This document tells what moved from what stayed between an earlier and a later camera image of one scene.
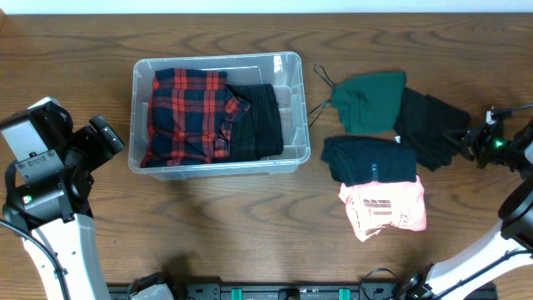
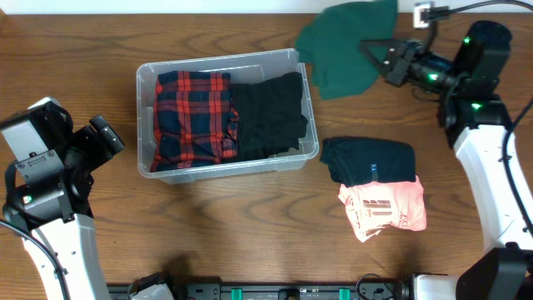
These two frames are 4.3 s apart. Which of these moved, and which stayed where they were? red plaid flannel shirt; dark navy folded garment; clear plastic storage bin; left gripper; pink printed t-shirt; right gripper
Moved: right gripper
Stayed: left gripper; dark navy folded garment; clear plastic storage bin; red plaid flannel shirt; pink printed t-shirt
